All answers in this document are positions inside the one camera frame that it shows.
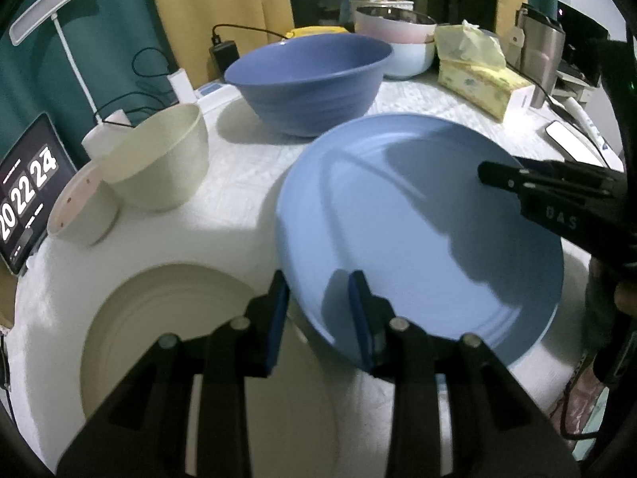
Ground black looped cable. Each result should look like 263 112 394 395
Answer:
94 47 181 123

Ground steel thermos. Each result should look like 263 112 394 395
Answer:
515 4 567 109

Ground white storage basket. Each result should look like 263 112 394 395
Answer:
348 0 415 12

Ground black charger cable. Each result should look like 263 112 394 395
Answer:
211 23 294 47

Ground beige plate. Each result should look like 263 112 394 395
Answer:
80 261 344 478

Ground yellow wipes packet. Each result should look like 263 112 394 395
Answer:
291 26 350 39

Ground white small box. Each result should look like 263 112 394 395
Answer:
502 84 537 123

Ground white power strip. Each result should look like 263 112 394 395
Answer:
195 82 240 111

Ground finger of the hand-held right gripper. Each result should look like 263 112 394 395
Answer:
478 160 626 201

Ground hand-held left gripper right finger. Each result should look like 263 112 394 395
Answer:
347 270 580 478

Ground black charger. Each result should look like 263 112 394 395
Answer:
209 35 240 73

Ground yellow tissue pack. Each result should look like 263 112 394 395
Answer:
435 20 533 120

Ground black electronic device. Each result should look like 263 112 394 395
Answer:
557 6 611 85

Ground white charger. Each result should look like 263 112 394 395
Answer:
168 69 196 106

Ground person's right hand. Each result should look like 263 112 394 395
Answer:
614 279 637 316

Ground light blue plate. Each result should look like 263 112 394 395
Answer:
275 114 565 372

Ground cardboard box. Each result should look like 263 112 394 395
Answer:
0 279 19 330

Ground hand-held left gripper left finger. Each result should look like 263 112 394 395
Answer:
55 269 290 478

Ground tablet showing clock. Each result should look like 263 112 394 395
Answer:
0 112 76 277

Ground beige bowl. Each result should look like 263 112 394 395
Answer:
94 104 209 212

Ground pale pink bowl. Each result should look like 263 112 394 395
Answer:
354 10 437 45

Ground large dark blue bowl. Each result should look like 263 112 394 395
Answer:
224 34 394 137

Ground white bowl pink inside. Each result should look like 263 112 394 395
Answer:
47 159 120 247

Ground white desk lamp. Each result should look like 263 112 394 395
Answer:
10 0 131 160

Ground black smartphone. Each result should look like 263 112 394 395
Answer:
545 120 611 166

